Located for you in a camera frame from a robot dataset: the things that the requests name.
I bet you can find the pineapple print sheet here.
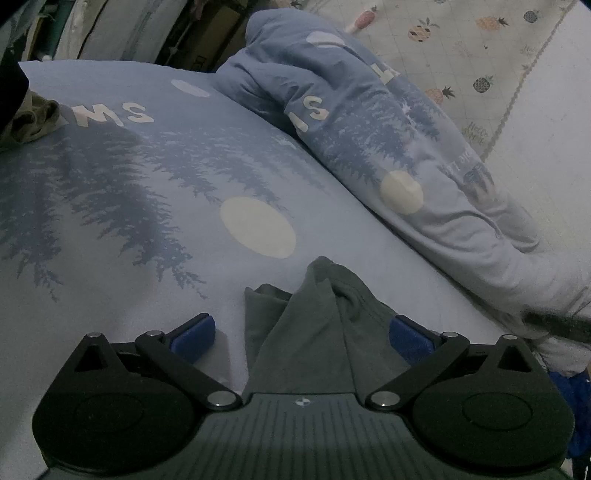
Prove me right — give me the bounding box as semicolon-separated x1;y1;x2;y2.
286;0;580;162

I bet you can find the dark cloth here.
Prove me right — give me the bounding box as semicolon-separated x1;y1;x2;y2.
0;55;32;141

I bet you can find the dark grey cloth strip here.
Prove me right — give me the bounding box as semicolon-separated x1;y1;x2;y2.
521;311;591;346

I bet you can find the grey garment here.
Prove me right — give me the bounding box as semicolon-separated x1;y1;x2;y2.
244;256;419;403

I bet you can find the tree print blue quilt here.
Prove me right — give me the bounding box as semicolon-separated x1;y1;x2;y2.
213;8;591;372

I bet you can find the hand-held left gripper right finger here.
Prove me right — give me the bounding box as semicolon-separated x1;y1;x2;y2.
366;315;548;411

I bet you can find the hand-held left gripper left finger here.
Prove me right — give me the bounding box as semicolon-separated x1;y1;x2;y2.
55;313;242;411

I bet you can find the blue cloth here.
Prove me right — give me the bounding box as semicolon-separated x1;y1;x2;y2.
549;367;591;460

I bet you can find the cardboard box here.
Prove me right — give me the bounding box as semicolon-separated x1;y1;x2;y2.
173;0;252;73

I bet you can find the tree print bed sheet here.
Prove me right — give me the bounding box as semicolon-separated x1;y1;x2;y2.
0;60;532;480

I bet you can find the olive cloth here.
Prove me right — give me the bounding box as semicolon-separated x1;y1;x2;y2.
8;90;62;145

